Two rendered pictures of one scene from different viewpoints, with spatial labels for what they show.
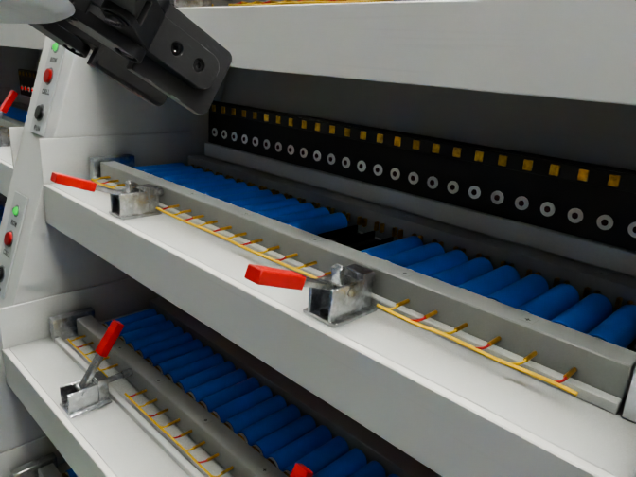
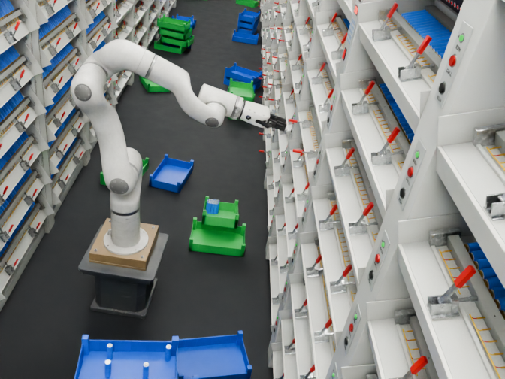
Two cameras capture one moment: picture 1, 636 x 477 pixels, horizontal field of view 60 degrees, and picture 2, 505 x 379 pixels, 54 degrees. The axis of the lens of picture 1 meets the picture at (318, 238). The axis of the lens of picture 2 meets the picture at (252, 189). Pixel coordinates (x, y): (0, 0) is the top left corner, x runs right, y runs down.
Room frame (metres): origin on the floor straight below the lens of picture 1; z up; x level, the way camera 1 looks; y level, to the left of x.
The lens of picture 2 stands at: (-1.02, -1.03, 1.79)
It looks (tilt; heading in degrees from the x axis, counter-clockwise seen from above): 33 degrees down; 43
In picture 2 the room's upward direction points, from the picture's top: 10 degrees clockwise
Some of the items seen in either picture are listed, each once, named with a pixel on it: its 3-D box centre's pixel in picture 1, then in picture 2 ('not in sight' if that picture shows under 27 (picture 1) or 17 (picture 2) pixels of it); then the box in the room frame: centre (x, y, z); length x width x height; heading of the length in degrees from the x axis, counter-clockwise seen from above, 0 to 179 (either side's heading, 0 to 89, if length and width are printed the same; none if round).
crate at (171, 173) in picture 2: not in sight; (172, 172); (0.60, 1.24, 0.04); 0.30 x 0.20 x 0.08; 38
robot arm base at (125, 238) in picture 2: not in sight; (125, 224); (-0.16, 0.48, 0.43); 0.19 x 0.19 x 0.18
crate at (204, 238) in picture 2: not in sight; (218, 236); (0.46, 0.56, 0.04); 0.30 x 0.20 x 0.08; 139
